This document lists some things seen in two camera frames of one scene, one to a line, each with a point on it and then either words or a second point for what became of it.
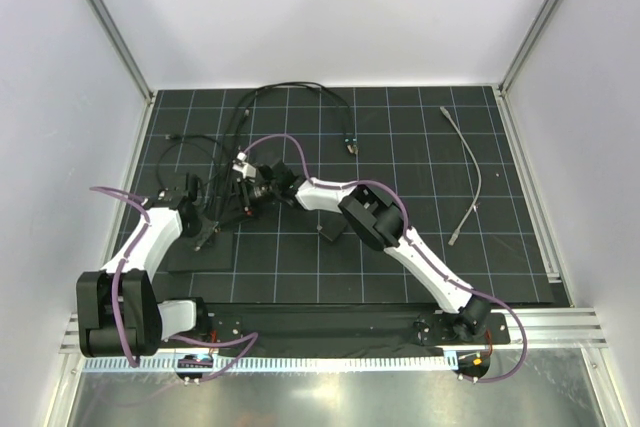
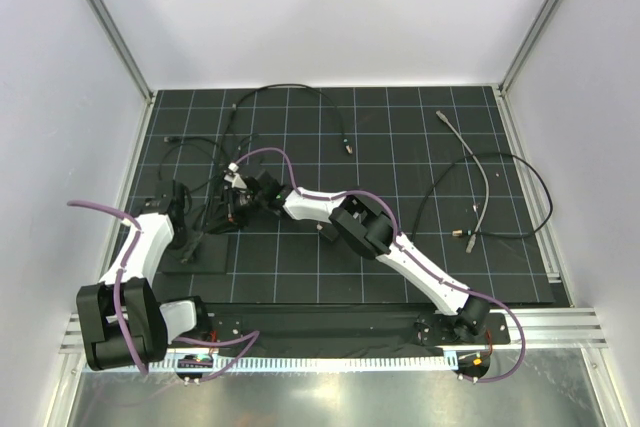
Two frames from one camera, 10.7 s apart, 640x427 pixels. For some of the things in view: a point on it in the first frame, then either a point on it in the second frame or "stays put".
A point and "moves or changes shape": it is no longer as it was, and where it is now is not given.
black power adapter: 332,224 stays put
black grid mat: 404,195 stays put
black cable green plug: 352,145 moves or changes shape
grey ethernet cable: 457,232 -> 472,240
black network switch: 216,255 stays put
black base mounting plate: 352,324 stays put
